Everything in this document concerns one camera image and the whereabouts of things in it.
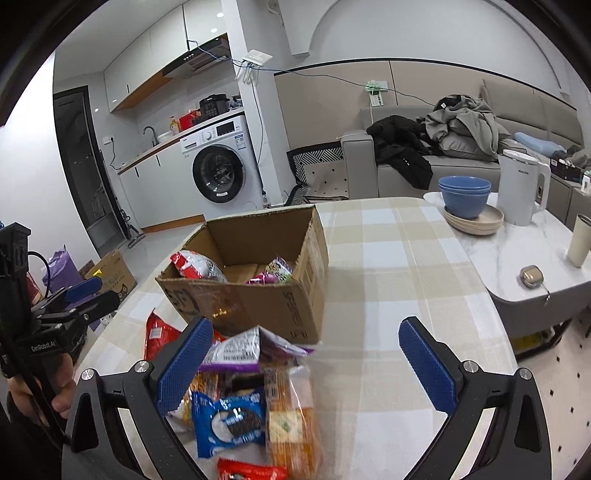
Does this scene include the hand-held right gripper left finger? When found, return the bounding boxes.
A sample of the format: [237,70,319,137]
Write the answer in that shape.
[62,316,215,480]

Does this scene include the grey coat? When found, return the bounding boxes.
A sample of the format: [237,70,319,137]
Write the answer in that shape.
[566,145,591,169]

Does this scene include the orange bread packet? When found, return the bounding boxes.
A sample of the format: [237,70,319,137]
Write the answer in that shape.
[265,355,324,480]

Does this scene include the blue cookie packet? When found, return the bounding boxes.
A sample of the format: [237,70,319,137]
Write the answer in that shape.
[191,390,269,459]

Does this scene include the white wall cabinets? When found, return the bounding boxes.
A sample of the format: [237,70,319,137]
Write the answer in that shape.
[104,0,241,114]

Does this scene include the grey clothes pile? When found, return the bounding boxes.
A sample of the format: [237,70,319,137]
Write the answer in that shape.
[424,93,511,162]

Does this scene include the white electric kettle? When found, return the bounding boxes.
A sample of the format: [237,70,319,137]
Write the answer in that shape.
[496,149,552,227]

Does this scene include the large red snack bag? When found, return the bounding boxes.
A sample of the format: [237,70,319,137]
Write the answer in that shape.
[144,308,183,363]

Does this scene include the white dotted rug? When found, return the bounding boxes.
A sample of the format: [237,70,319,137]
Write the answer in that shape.
[508,318,591,480]

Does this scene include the clear cracker packet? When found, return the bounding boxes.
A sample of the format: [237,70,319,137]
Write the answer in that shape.
[166,369,227,432]

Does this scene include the light blue pillow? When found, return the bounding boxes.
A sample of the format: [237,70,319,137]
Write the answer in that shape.
[514,132,566,158]

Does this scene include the colourful pink snack packet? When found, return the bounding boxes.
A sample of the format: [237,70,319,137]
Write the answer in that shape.
[247,257,295,284]

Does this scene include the upright floor cleaner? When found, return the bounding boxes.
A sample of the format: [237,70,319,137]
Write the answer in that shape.
[117,194,146,247]

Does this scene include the dark brown snack packet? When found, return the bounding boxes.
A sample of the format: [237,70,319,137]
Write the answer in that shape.
[226,371,266,398]

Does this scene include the white marble coffee table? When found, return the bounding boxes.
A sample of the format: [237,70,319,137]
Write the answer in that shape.
[424,191,591,361]

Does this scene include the printed cardboard box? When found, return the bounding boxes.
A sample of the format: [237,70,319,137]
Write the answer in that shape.
[78,249,138,296]

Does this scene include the grey sofa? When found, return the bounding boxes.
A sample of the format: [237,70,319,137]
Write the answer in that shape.
[342,78,591,232]

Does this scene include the person's left forearm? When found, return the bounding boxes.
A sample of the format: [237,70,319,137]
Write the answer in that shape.
[0,397,65,462]

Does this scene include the red and white snack bag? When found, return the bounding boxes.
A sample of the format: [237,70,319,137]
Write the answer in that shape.
[170,250,228,283]

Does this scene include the person's left hand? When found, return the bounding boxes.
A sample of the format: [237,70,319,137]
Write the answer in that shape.
[6,356,78,425]

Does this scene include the black box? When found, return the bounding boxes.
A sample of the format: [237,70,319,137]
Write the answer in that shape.
[549,157,587,183]

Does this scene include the black glass door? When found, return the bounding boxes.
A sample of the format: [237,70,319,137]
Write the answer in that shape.
[53,88,130,259]

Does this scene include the black pressure cooker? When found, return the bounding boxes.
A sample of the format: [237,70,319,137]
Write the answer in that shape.
[199,93,230,118]

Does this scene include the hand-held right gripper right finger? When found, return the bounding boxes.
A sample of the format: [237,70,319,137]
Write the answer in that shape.
[398,316,552,480]

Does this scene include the cream cup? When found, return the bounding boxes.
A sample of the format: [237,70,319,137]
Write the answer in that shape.
[567,215,591,268]

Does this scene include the steel range hood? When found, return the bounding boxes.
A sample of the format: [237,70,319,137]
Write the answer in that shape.
[163,38,232,79]

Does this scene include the blue bowl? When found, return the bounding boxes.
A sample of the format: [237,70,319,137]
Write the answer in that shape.
[441,187,490,220]
[438,175,491,192]

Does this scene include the purple bag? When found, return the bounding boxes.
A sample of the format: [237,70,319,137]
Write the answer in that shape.
[42,249,107,333]

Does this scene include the black jacket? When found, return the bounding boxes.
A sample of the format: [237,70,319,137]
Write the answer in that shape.
[367,115,435,190]

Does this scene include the white wall router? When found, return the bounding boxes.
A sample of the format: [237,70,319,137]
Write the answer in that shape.
[233,52,273,84]

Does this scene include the white kitchen counter cabinet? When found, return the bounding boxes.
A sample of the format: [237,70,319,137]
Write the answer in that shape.
[117,107,245,232]

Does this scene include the brown cardboard box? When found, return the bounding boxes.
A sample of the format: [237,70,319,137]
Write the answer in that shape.
[156,204,329,345]

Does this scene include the red cookie packet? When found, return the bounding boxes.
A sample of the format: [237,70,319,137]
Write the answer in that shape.
[217,458,289,480]

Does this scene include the white washing machine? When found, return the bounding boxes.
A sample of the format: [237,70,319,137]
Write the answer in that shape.
[180,114,266,215]

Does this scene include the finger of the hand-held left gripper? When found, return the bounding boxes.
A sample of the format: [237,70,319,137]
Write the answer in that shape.
[32,291,122,326]
[44,276,103,308]

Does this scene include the black cable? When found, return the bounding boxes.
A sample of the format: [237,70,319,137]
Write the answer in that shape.
[28,251,52,301]

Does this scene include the purple and white snack packet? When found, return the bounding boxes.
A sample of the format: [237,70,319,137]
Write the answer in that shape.
[199,326,315,372]

